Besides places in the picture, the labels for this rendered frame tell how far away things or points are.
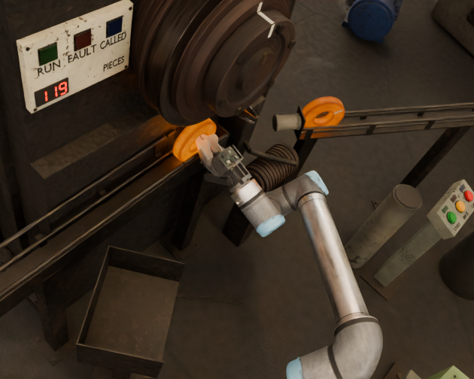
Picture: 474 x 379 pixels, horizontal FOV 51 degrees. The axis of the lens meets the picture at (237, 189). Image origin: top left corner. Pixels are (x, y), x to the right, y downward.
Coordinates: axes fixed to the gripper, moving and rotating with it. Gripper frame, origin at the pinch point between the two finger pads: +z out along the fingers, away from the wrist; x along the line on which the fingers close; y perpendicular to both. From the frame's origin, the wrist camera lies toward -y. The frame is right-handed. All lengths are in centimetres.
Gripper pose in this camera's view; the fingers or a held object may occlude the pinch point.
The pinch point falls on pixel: (198, 136)
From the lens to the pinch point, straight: 155.1
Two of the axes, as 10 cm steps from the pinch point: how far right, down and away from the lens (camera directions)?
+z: -6.1, -7.9, -0.1
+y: 4.4, -3.3, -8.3
